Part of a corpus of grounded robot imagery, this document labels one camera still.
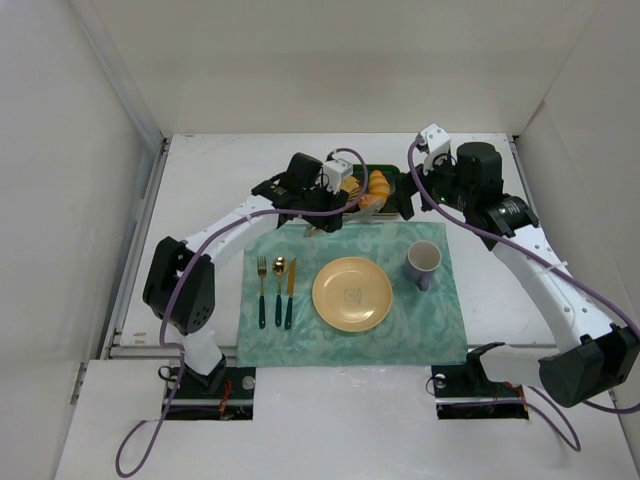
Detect silver metal tongs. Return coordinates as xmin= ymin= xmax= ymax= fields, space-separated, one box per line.
xmin=304 ymin=208 xmax=380 ymax=238

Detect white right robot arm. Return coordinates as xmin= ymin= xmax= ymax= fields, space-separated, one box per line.
xmin=396 ymin=139 xmax=639 ymax=407

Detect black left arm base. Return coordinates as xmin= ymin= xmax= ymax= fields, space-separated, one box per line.
xmin=166 ymin=366 xmax=256 ymax=421

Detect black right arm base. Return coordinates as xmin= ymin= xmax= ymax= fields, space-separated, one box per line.
xmin=425 ymin=364 xmax=529 ymax=420

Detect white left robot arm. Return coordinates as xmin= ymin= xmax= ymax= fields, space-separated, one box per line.
xmin=142 ymin=153 xmax=353 ymax=391

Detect striped long bread roll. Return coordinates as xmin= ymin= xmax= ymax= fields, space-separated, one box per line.
xmin=368 ymin=170 xmax=391 ymax=201

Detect brown bread slice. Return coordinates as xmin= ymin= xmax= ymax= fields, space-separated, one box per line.
xmin=340 ymin=176 xmax=361 ymax=203

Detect dark green gold-rimmed tray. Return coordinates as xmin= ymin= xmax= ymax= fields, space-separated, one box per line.
xmin=350 ymin=164 xmax=400 ymax=217

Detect purple mug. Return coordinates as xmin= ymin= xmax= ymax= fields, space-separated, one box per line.
xmin=403 ymin=240 xmax=442 ymax=292

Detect yellow round plate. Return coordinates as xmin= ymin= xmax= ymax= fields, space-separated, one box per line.
xmin=312 ymin=257 xmax=393 ymax=333

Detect teal patterned placemat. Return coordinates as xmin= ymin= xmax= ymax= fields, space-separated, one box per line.
xmin=237 ymin=221 xmax=467 ymax=367

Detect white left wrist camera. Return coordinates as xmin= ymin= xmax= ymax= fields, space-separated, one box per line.
xmin=320 ymin=158 xmax=353 ymax=195

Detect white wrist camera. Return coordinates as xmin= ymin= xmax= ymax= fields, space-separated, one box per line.
xmin=320 ymin=158 xmax=353 ymax=195
xmin=416 ymin=123 xmax=451 ymax=174

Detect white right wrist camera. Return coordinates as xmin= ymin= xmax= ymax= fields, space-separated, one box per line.
xmin=416 ymin=123 xmax=451 ymax=174

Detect gold spoon green handle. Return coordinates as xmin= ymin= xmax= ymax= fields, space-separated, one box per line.
xmin=272 ymin=256 xmax=288 ymax=327

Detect gold fork green handle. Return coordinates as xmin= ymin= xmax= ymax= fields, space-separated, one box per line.
xmin=257 ymin=256 xmax=267 ymax=329

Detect gold knife green handle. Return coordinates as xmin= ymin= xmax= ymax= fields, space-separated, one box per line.
xmin=284 ymin=258 xmax=296 ymax=330

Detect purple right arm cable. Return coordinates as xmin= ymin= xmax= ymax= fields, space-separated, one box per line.
xmin=408 ymin=138 xmax=640 ymax=453

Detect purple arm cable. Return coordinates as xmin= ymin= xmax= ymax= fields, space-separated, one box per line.
xmin=115 ymin=147 xmax=370 ymax=478
xmin=408 ymin=138 xmax=640 ymax=453

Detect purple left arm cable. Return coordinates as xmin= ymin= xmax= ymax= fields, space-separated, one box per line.
xmin=115 ymin=147 xmax=370 ymax=478

